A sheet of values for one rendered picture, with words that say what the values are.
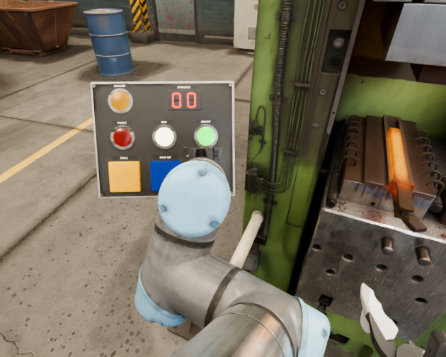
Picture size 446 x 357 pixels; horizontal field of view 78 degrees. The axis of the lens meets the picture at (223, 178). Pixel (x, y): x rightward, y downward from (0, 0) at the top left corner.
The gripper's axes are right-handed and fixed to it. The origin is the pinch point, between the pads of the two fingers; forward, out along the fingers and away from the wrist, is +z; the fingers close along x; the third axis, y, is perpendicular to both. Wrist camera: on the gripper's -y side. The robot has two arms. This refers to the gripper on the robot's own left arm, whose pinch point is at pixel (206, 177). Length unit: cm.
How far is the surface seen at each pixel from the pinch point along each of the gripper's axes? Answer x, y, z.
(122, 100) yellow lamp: 19.6, 18.1, 4.8
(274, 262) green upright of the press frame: -27, -46, 55
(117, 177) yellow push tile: 21.7, -0.1, 4.4
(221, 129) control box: -3.8, 11.1, 5.3
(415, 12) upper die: -37.3, 29.7, -12.0
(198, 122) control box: 1.8, 12.7, 5.3
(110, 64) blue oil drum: 165, 132, 401
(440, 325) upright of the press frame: -88, -63, 33
